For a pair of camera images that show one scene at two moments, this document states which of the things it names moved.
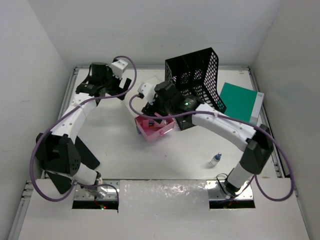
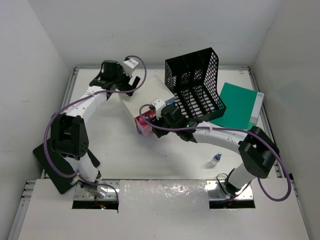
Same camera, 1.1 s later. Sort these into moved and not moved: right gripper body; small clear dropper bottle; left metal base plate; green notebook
Moved: right gripper body
Not moved: green notebook; small clear dropper bottle; left metal base plate
